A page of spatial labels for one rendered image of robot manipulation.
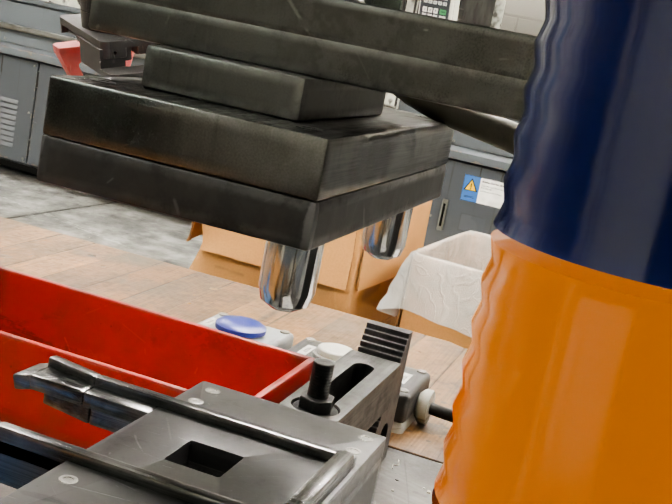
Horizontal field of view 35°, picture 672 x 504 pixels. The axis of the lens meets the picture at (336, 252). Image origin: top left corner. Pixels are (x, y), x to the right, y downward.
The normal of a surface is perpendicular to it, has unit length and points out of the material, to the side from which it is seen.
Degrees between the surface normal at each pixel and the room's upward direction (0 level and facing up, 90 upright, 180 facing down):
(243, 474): 0
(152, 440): 0
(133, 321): 90
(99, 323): 90
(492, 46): 90
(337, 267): 86
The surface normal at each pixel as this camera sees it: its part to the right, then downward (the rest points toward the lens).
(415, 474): 0.18, -0.96
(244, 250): -0.39, 0.04
